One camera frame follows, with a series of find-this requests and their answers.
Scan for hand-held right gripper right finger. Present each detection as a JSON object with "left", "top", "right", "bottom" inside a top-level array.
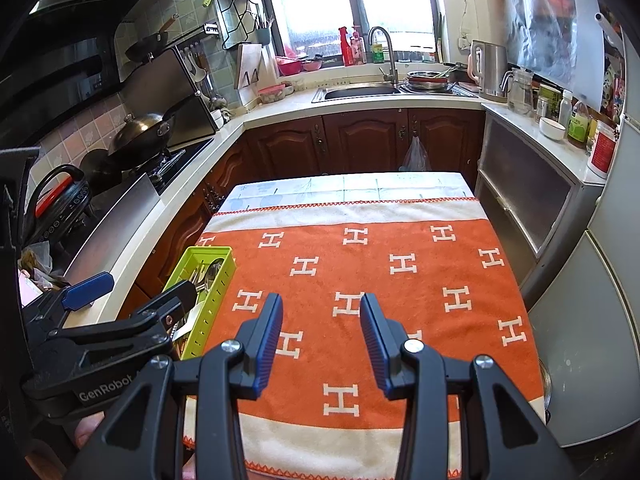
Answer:
[{"left": 359, "top": 293, "right": 578, "bottom": 480}]

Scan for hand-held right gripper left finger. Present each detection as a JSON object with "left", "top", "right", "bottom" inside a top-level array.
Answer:
[{"left": 65, "top": 293, "right": 284, "bottom": 480}]

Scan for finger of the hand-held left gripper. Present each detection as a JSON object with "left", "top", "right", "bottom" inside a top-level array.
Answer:
[
  {"left": 45, "top": 280, "right": 199, "bottom": 361},
  {"left": 22, "top": 271, "right": 115, "bottom": 333}
]

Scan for green plastic utensil tray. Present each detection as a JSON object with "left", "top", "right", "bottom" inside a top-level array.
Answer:
[{"left": 162, "top": 245, "right": 237, "bottom": 361}]

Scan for person's left hand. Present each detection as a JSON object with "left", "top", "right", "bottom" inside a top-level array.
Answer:
[{"left": 74, "top": 411, "right": 107, "bottom": 452}]

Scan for steel sheet panel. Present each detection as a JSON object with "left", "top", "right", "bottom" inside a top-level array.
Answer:
[{"left": 62, "top": 172, "right": 162, "bottom": 286}]

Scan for black pressure cooker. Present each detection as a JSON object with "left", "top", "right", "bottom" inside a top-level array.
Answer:
[{"left": 22, "top": 164, "right": 93, "bottom": 251}]

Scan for orange printed blanket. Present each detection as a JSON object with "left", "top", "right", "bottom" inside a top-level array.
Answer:
[{"left": 182, "top": 199, "right": 546, "bottom": 480}]

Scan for dark round pan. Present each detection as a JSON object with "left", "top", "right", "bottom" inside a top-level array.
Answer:
[{"left": 80, "top": 147, "right": 123, "bottom": 186}]

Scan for black gas stove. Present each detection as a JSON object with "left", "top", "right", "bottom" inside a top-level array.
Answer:
[{"left": 122, "top": 137, "right": 216, "bottom": 196}]

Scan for light blue table cloth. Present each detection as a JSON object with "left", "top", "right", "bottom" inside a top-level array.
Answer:
[{"left": 220, "top": 171, "right": 476, "bottom": 213}]

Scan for dark wok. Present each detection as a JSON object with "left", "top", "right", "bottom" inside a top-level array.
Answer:
[{"left": 107, "top": 112, "right": 176, "bottom": 158}]

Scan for hanging plastic bag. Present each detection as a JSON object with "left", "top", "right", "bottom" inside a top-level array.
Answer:
[{"left": 398, "top": 135, "right": 433, "bottom": 173}]

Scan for dark wooden base cabinets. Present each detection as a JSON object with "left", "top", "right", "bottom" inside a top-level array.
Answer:
[{"left": 117, "top": 107, "right": 487, "bottom": 306}]

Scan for grey metal cabinet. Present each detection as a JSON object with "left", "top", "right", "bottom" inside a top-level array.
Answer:
[{"left": 472, "top": 110, "right": 608, "bottom": 306}]

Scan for grey refrigerator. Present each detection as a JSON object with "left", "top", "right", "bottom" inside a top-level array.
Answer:
[{"left": 525, "top": 10, "right": 640, "bottom": 448}]

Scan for steel splash guard panel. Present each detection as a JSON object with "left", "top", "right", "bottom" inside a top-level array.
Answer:
[{"left": 115, "top": 42, "right": 218, "bottom": 146}]

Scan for black range hood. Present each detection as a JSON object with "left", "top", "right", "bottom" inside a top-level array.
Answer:
[{"left": 0, "top": 0, "right": 188, "bottom": 146}]

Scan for wooden cutting board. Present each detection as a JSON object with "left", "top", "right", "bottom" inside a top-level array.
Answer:
[{"left": 234, "top": 42, "right": 264, "bottom": 91}]

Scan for hanging black frying pan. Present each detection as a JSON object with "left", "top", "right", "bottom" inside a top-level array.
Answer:
[{"left": 124, "top": 12, "right": 180, "bottom": 63}]

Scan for steel sink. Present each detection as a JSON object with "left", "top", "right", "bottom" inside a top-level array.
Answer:
[{"left": 311, "top": 85, "right": 403, "bottom": 104}]

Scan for stacked metal bowls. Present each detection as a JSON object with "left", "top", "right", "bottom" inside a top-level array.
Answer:
[{"left": 402, "top": 70, "right": 458, "bottom": 93}]

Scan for white bowl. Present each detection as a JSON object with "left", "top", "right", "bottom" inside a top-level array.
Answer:
[{"left": 539, "top": 117, "right": 567, "bottom": 142}]

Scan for hanging utensil cup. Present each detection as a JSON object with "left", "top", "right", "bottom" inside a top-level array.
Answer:
[{"left": 254, "top": 10, "right": 273, "bottom": 46}]

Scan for steel faucet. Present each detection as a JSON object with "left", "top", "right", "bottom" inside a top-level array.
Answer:
[{"left": 369, "top": 26, "right": 399, "bottom": 86}]

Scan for glass pitcher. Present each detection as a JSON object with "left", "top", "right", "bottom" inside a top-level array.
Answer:
[{"left": 501, "top": 67, "right": 537, "bottom": 117}]

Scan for steel electric kettle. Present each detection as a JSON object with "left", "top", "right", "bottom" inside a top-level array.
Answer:
[{"left": 467, "top": 40, "right": 511, "bottom": 103}]

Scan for red and white canister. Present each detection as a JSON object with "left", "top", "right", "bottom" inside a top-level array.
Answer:
[{"left": 586, "top": 125, "right": 621, "bottom": 181}]

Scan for green label bottle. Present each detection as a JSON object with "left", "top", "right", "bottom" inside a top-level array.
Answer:
[{"left": 567, "top": 100, "right": 593, "bottom": 150}]

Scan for kitchen window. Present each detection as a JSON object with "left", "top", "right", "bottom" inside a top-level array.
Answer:
[{"left": 270, "top": 0, "right": 443, "bottom": 66}]

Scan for white paper roll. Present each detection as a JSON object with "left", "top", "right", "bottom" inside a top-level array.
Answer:
[{"left": 594, "top": 11, "right": 626, "bottom": 53}]

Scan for black wire wall rack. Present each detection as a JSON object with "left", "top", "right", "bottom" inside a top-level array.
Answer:
[{"left": 214, "top": 0, "right": 266, "bottom": 51}]

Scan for clear plastic wall sheet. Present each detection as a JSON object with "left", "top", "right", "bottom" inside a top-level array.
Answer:
[{"left": 505, "top": 0, "right": 608, "bottom": 111}]

